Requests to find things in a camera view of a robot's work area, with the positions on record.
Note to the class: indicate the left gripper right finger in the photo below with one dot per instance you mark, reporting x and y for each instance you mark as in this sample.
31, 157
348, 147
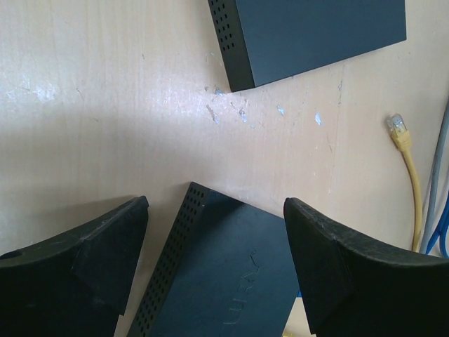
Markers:
355, 285

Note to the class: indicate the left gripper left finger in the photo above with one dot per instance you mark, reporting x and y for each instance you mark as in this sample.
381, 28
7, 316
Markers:
76, 283

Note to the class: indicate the black network switch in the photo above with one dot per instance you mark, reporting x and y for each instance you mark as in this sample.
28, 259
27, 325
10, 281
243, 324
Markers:
268, 40
225, 270

